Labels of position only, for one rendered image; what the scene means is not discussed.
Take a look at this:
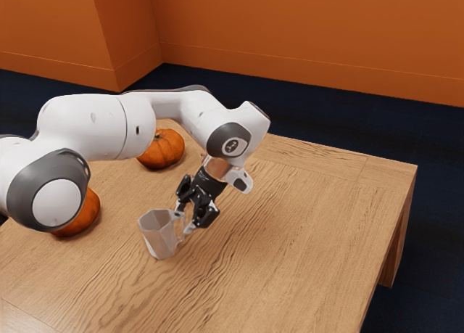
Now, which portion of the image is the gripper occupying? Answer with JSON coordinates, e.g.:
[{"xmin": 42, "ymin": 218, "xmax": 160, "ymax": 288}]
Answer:
[{"xmin": 174, "ymin": 168, "xmax": 228, "ymax": 237}]

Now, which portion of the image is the pale grey faceted mug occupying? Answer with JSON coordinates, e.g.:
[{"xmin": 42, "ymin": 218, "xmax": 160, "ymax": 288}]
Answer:
[{"xmin": 137, "ymin": 208, "xmax": 187, "ymax": 262}]

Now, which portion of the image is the orange pumpkin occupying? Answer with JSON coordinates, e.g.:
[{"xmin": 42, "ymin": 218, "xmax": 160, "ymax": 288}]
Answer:
[
  {"xmin": 50, "ymin": 186, "xmax": 102, "ymax": 239},
  {"xmin": 136, "ymin": 128, "xmax": 186, "ymax": 170}
]

